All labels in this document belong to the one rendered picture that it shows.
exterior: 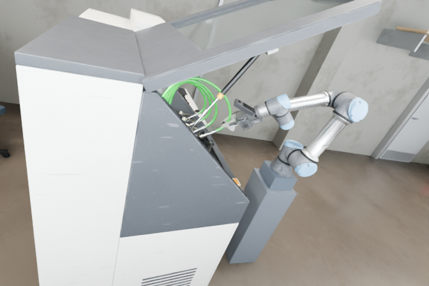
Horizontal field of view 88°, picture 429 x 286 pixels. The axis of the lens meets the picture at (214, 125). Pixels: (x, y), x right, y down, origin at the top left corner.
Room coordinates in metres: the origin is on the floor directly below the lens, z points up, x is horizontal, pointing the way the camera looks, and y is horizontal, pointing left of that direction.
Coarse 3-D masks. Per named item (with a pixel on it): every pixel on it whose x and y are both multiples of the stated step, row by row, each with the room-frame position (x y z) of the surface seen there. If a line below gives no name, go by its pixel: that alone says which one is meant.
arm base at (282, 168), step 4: (276, 160) 1.30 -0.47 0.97; (280, 160) 1.28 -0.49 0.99; (272, 164) 1.31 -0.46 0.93; (276, 164) 1.28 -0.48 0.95; (280, 164) 1.27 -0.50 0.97; (284, 164) 1.26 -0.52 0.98; (288, 164) 1.26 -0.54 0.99; (272, 168) 1.28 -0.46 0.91; (276, 168) 1.26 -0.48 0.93; (280, 168) 1.26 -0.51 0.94; (284, 168) 1.25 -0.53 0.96; (288, 168) 1.26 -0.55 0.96; (292, 168) 1.30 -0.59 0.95; (276, 172) 1.25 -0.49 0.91; (280, 172) 1.24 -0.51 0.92; (284, 172) 1.25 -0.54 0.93; (288, 172) 1.25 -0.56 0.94; (284, 176) 1.24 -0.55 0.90; (288, 176) 1.26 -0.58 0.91
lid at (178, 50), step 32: (256, 0) 1.42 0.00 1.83; (288, 0) 1.28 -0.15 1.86; (320, 0) 1.14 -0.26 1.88; (352, 0) 1.02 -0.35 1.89; (160, 32) 1.06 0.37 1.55; (192, 32) 1.03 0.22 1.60; (224, 32) 0.93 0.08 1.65; (256, 32) 0.86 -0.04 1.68; (288, 32) 0.75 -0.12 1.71; (320, 32) 0.80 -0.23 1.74; (160, 64) 0.65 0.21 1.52; (192, 64) 0.62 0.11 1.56; (224, 64) 0.66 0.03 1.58
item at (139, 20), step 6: (132, 12) 1.57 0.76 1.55; (138, 12) 1.65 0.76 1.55; (144, 12) 1.81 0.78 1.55; (132, 18) 1.47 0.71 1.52; (138, 18) 1.32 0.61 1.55; (144, 18) 1.43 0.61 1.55; (150, 18) 1.54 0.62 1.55; (156, 18) 1.68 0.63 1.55; (132, 24) 1.39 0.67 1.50; (138, 24) 1.20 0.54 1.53; (144, 24) 1.21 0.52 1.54; (150, 24) 1.23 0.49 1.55; (156, 24) 1.31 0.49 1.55; (138, 30) 1.20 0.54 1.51
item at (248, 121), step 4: (256, 108) 1.05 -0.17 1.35; (240, 112) 1.08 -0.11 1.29; (244, 112) 1.07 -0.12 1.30; (256, 112) 1.04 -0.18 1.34; (236, 116) 1.09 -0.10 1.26; (240, 116) 1.05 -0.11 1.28; (244, 116) 1.04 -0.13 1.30; (248, 116) 1.06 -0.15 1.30; (252, 116) 1.06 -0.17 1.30; (256, 116) 1.07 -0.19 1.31; (244, 120) 1.04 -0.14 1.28; (248, 120) 1.05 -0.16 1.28; (252, 120) 1.06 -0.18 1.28; (256, 120) 1.06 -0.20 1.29; (260, 120) 1.07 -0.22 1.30; (240, 124) 1.06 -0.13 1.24; (244, 124) 1.06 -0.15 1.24; (248, 124) 1.05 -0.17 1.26; (252, 124) 1.07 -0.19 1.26; (244, 128) 1.05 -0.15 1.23; (248, 128) 1.06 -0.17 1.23
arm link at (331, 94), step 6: (330, 90) 1.33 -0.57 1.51; (336, 90) 1.32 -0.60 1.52; (342, 90) 1.31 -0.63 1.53; (300, 96) 1.28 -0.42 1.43; (306, 96) 1.27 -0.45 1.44; (312, 96) 1.27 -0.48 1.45; (318, 96) 1.28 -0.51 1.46; (324, 96) 1.29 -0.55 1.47; (330, 96) 1.29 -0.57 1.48; (294, 102) 1.22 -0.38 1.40; (300, 102) 1.23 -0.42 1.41; (306, 102) 1.24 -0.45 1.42; (312, 102) 1.25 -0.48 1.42; (318, 102) 1.26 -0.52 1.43; (324, 102) 1.28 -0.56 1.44; (330, 102) 1.28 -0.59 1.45; (294, 108) 1.22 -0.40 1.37; (300, 108) 1.23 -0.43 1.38; (306, 108) 1.25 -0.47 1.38
